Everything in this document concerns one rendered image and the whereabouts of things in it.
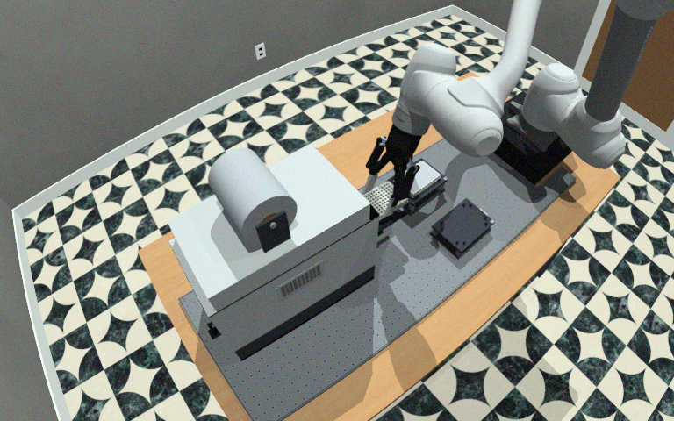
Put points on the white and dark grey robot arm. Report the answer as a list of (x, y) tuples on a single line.
[(467, 113)]

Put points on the light grey cylindrical roll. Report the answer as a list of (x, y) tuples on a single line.
[(248, 191)]

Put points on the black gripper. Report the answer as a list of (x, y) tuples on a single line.
[(401, 149)]

